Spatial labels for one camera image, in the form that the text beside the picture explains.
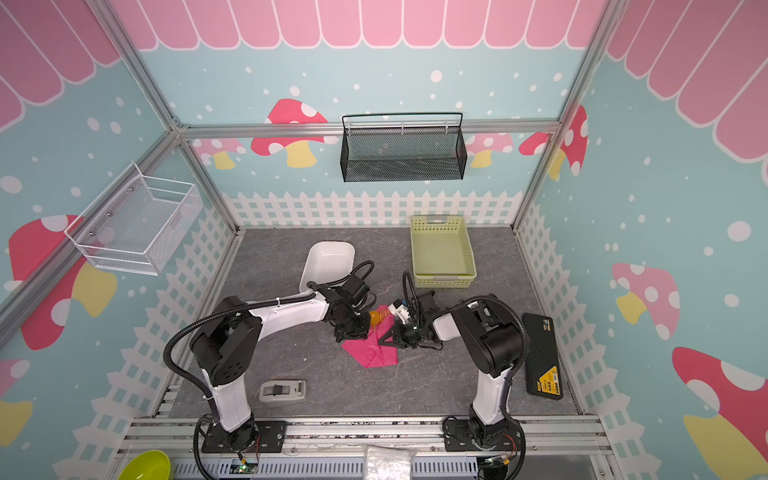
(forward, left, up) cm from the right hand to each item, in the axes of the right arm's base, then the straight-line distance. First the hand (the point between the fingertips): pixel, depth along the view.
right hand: (379, 341), depth 90 cm
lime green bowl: (-31, +52, +2) cm, 61 cm away
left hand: (0, +4, +1) cm, 4 cm away
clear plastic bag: (-30, -2, +3) cm, 31 cm away
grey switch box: (-14, +26, +2) cm, 29 cm away
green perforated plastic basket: (+36, -22, -1) cm, 42 cm away
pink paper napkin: (-3, +3, -1) cm, 5 cm away
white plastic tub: (+31, +21, 0) cm, 37 cm away
